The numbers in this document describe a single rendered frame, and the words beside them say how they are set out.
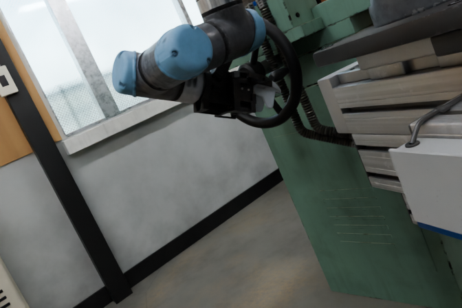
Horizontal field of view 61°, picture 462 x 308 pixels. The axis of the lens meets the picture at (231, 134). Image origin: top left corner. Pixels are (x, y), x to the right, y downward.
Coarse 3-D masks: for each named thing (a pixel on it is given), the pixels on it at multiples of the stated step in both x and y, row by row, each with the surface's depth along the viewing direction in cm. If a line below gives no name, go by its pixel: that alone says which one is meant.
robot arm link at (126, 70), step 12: (120, 60) 65; (132, 60) 64; (120, 72) 64; (132, 72) 64; (120, 84) 65; (132, 84) 64; (144, 84) 64; (180, 84) 69; (144, 96) 68; (156, 96) 69; (168, 96) 70
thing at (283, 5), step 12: (276, 0) 94; (288, 0) 94; (300, 0) 97; (312, 0) 101; (276, 12) 95; (288, 12) 93; (300, 12) 96; (276, 24) 97; (288, 24) 94; (300, 24) 96
